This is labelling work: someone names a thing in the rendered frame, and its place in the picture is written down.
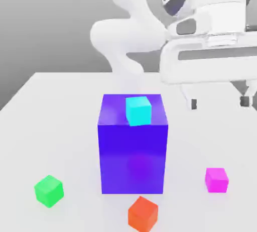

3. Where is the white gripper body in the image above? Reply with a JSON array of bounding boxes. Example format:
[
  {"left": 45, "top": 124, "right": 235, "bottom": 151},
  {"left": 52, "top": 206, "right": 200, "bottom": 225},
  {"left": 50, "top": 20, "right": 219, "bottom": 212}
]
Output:
[{"left": 159, "top": 31, "right": 257, "bottom": 85}]

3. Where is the small cyan cube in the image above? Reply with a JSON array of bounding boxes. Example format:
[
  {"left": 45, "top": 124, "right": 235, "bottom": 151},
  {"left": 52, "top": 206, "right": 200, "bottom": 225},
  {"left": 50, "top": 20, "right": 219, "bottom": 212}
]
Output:
[{"left": 125, "top": 95, "right": 152, "bottom": 127}]

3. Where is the small magenta cube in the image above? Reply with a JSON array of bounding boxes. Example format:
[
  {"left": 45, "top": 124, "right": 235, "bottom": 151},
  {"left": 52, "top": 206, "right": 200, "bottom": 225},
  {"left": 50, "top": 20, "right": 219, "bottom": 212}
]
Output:
[{"left": 204, "top": 167, "right": 229, "bottom": 193}]

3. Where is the small orange cube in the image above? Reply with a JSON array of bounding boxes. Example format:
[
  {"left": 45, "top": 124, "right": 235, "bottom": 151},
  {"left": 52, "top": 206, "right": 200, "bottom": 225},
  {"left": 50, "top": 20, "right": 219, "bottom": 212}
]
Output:
[{"left": 127, "top": 195, "right": 159, "bottom": 232}]

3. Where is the small green cube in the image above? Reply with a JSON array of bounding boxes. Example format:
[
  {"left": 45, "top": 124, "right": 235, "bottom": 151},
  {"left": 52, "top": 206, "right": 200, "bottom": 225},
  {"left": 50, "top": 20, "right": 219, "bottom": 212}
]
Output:
[{"left": 33, "top": 174, "right": 64, "bottom": 208}]

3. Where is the large blue box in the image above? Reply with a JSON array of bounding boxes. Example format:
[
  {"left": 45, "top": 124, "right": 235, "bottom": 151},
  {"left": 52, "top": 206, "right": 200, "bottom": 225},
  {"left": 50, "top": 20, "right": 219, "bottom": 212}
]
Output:
[{"left": 97, "top": 93, "right": 169, "bottom": 195}]

